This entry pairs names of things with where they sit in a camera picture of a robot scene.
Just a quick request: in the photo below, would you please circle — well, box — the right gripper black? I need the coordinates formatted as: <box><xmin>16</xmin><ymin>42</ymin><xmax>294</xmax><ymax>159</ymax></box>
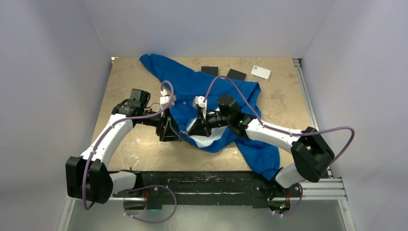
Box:
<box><xmin>188</xmin><ymin>108</ymin><xmax>231</xmax><ymax>137</ymax></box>

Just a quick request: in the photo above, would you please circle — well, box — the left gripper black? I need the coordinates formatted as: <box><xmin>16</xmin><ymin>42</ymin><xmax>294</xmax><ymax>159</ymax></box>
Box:
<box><xmin>138</xmin><ymin>106</ymin><xmax>181</xmax><ymax>141</ymax></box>

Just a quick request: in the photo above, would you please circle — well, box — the blue zip jacket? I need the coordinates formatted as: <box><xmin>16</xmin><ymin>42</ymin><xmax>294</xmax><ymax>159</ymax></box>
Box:
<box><xmin>140</xmin><ymin>54</ymin><xmax>280</xmax><ymax>180</ymax></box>

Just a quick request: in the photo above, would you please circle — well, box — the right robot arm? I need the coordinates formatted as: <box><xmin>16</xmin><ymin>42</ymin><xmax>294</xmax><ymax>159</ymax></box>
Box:
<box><xmin>187</xmin><ymin>95</ymin><xmax>334</xmax><ymax>196</ymax></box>

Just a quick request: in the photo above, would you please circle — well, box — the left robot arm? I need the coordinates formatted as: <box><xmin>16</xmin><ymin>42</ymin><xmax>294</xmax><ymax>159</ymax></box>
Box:
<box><xmin>65</xmin><ymin>89</ymin><xmax>181</xmax><ymax>204</ymax></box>

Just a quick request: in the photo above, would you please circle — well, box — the black flat block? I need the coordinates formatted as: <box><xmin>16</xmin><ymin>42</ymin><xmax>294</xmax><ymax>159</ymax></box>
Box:
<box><xmin>201</xmin><ymin>66</ymin><xmax>219</xmax><ymax>77</ymax></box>
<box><xmin>226</xmin><ymin>69</ymin><xmax>247</xmax><ymax>81</ymax></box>

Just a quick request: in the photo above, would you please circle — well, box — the white small box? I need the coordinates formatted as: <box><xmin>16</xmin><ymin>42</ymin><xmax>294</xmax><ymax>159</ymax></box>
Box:
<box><xmin>251</xmin><ymin>65</ymin><xmax>271</xmax><ymax>80</ymax></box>

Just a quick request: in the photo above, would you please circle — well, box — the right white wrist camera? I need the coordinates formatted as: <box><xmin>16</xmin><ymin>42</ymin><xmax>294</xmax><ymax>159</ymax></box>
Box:
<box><xmin>192</xmin><ymin>96</ymin><xmax>207</xmax><ymax>118</ymax></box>

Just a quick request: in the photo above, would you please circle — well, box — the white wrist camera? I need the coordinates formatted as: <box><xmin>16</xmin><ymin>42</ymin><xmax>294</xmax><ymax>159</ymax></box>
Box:
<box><xmin>192</xmin><ymin>96</ymin><xmax>207</xmax><ymax>118</ymax></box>
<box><xmin>159</xmin><ymin>89</ymin><xmax>175</xmax><ymax>110</ymax></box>

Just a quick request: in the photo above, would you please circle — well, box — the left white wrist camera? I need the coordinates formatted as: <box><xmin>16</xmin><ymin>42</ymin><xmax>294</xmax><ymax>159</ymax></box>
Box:
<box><xmin>159</xmin><ymin>89</ymin><xmax>175</xmax><ymax>110</ymax></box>

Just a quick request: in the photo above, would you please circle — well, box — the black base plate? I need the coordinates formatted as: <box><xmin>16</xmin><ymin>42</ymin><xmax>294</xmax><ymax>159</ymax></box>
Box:
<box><xmin>113</xmin><ymin>171</ymin><xmax>301</xmax><ymax>209</ymax></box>

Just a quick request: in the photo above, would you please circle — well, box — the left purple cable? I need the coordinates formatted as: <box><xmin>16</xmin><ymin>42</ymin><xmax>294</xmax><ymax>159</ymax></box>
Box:
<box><xmin>81</xmin><ymin>80</ymin><xmax>178</xmax><ymax>224</ymax></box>

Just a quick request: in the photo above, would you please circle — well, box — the right side aluminium rail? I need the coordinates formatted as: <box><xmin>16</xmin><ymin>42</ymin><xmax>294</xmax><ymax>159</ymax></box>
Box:
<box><xmin>293</xmin><ymin>58</ymin><xmax>332</xmax><ymax>173</ymax></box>

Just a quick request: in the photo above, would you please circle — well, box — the aluminium frame rail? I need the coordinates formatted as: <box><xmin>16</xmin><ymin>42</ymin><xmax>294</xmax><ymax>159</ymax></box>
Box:
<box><xmin>57</xmin><ymin>179</ymin><xmax>355</xmax><ymax>231</ymax></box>

